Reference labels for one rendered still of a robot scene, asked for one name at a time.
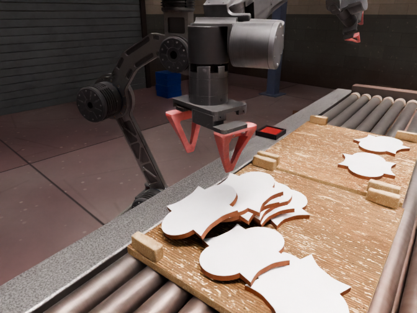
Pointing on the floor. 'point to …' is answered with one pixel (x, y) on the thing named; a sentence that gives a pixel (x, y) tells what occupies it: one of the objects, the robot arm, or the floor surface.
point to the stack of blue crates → (168, 84)
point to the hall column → (273, 86)
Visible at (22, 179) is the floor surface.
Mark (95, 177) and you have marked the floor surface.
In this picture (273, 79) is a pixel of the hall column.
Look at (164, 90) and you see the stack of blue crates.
